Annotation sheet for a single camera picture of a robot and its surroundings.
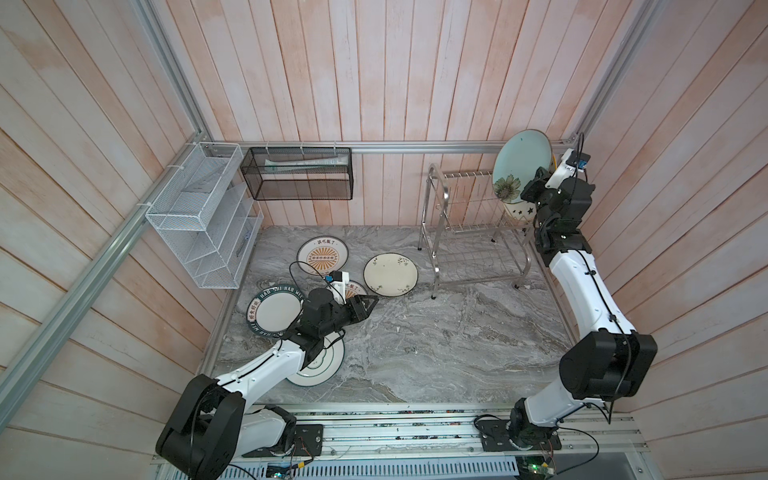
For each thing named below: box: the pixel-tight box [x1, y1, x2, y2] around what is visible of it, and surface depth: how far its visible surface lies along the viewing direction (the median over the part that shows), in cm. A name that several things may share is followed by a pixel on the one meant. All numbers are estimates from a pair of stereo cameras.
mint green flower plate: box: [493, 129, 553, 204], surface depth 83 cm
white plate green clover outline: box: [286, 333, 346, 387], surface depth 85 cm
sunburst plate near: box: [345, 280, 368, 299], surface depth 103 cm
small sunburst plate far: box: [297, 235, 349, 276], surface depth 114 cm
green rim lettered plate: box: [246, 284, 305, 338], surface depth 100 cm
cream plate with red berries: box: [363, 252, 419, 297], surface depth 107 cm
